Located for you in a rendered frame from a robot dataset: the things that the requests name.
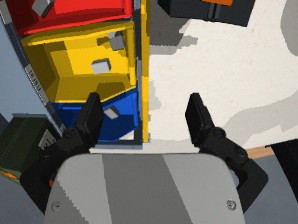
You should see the yellow bin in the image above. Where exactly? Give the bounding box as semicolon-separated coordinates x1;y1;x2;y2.
21;21;137;103

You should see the yellow bar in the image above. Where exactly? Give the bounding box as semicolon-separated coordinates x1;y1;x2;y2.
141;0;150;142

